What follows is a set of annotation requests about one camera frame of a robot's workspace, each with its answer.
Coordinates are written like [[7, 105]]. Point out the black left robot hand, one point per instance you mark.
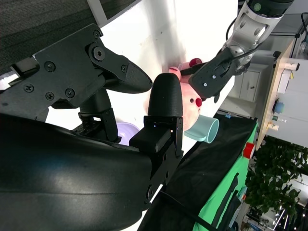
[[209, 77]]

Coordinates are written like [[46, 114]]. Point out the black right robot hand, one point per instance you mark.
[[60, 180]]

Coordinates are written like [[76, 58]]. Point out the pink plush doll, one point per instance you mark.
[[190, 110]]

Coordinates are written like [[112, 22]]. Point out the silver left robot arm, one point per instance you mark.
[[250, 24]]

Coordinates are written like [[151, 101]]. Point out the purple plastic plate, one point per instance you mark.
[[127, 131]]

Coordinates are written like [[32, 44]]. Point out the white cabinet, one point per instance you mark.
[[250, 84]]

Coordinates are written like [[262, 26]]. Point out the teal plastic mug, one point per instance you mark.
[[202, 127]]

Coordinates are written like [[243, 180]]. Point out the wooden shelf board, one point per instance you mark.
[[272, 96]]

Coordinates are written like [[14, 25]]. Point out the blue round container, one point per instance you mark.
[[279, 106]]

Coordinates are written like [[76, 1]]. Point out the white box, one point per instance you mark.
[[285, 79]]

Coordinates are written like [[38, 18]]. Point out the red tape roll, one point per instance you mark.
[[248, 149]]

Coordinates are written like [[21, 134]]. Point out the black backdrop cloth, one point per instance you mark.
[[204, 168]]

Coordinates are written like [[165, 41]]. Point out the green cloth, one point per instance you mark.
[[240, 163]]

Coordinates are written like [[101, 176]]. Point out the green leafy plant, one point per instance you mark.
[[276, 173]]

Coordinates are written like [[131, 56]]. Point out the dark grey mesh panel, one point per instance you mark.
[[36, 24]]

